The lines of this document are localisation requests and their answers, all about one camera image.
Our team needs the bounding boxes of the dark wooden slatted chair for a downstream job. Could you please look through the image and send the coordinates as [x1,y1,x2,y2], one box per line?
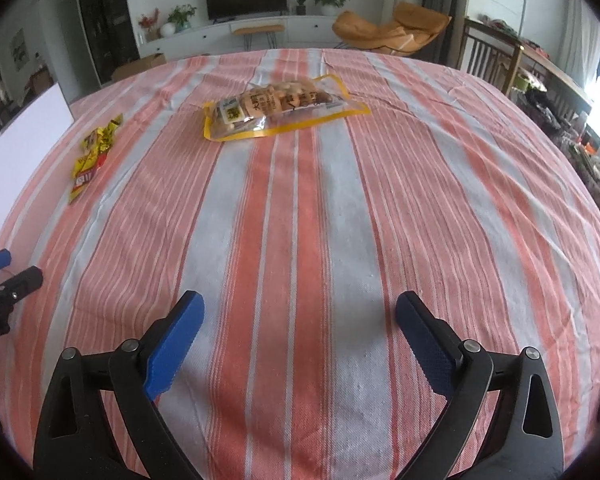
[454,17,524,97]

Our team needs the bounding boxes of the red flowers in vase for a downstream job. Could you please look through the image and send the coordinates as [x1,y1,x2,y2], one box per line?
[137,8,161,43]

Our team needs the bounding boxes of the white TV cabinet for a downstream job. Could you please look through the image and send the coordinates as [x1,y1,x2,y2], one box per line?
[138,14,362,61]

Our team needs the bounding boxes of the green bushy plant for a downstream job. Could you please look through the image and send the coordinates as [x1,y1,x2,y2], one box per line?
[168,3,198,34]

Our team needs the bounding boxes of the yellow-edged clear nut packet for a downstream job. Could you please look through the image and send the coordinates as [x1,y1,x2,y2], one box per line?
[202,73,371,142]

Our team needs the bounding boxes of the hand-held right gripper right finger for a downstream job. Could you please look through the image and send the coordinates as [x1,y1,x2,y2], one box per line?
[395,290,565,480]

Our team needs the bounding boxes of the orange white striped bed sheet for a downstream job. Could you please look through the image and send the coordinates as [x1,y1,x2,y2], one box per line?
[0,48,600,480]

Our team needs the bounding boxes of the small yellow snack packet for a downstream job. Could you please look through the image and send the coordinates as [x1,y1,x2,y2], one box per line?
[68,113,125,205]

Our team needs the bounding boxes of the cluttered wooden desk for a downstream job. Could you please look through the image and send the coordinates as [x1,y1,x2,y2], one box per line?
[514,34,600,213]

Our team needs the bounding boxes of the black display cabinet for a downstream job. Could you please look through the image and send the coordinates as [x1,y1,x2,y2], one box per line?
[74,0,141,87]

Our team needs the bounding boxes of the orange lounge chair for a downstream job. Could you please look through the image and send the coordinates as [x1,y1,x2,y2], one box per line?
[332,2,453,59]

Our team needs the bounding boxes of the wooden dining chair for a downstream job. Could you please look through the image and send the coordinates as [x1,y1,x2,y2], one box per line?
[27,62,56,96]

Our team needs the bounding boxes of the wooden stool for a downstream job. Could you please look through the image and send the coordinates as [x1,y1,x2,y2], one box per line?
[231,23,285,51]

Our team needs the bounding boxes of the white cardboard box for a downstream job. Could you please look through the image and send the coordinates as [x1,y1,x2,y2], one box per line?
[0,82,75,257]

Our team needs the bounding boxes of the wall picture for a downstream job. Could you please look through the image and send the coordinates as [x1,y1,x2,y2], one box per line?
[9,28,31,69]

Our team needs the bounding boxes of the brown cardboard box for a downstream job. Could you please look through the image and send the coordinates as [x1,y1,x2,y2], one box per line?
[110,53,167,81]

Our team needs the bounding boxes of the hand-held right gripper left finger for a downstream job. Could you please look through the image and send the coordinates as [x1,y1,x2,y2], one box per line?
[32,289,206,480]

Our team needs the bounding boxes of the white curtain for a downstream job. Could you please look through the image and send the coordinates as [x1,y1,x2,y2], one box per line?
[555,0,600,101]

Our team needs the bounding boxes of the grey curtain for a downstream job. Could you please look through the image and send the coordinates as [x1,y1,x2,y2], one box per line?
[422,0,469,67]

